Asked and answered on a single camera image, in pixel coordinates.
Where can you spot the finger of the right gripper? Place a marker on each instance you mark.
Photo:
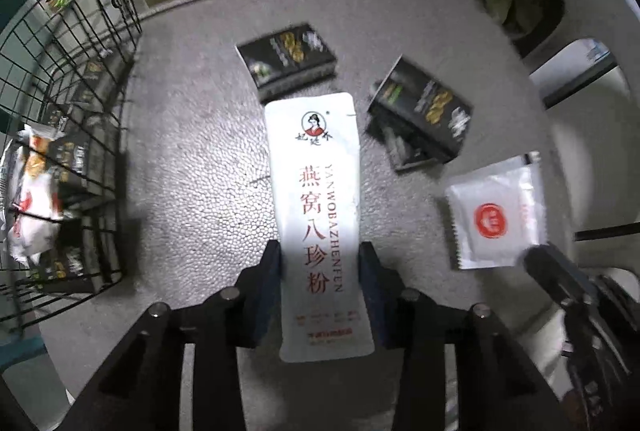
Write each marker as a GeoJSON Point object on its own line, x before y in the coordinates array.
{"type": "Point", "coordinates": [558, 276]}

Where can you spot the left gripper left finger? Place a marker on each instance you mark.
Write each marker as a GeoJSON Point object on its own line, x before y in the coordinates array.
{"type": "Point", "coordinates": [138, 386]}

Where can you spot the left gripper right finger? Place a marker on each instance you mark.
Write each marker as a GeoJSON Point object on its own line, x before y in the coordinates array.
{"type": "Point", "coordinates": [499, 387]}

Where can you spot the white sachet red logo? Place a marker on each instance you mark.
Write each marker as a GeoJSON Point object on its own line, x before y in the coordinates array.
{"type": "Point", "coordinates": [498, 212]}

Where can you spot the black Face tissue pack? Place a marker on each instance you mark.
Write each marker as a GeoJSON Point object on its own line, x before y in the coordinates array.
{"type": "Point", "coordinates": [83, 260]}
{"type": "Point", "coordinates": [85, 165]}
{"type": "Point", "coordinates": [99, 85]}
{"type": "Point", "coordinates": [423, 111]}
{"type": "Point", "coordinates": [283, 61]}

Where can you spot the orange snack packet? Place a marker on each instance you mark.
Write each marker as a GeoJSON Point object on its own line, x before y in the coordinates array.
{"type": "Point", "coordinates": [27, 182]}

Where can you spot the white long powder sachet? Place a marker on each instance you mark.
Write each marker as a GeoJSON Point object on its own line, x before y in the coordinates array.
{"type": "Point", "coordinates": [314, 156]}

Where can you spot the white blue text packet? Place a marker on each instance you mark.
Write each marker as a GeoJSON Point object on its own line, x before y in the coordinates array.
{"type": "Point", "coordinates": [38, 218]}

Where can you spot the black wire basket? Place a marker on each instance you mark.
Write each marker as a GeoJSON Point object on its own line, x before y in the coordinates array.
{"type": "Point", "coordinates": [64, 71]}

